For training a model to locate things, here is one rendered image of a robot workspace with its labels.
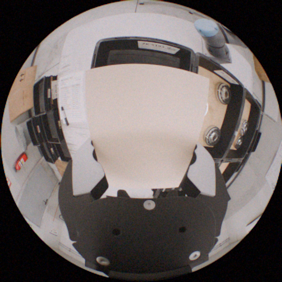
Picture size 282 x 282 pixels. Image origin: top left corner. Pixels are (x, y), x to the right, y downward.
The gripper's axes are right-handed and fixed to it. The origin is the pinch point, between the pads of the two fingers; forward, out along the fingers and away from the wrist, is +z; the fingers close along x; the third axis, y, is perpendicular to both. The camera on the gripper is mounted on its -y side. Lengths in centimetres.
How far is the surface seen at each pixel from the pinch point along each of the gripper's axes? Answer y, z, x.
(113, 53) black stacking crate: -20.9, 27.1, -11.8
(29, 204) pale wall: 161, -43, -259
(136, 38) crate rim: -22.3, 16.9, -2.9
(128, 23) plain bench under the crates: -51, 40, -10
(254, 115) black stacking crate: -9, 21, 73
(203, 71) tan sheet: -17.7, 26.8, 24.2
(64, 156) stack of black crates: 82, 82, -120
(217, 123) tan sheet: 4.8, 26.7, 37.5
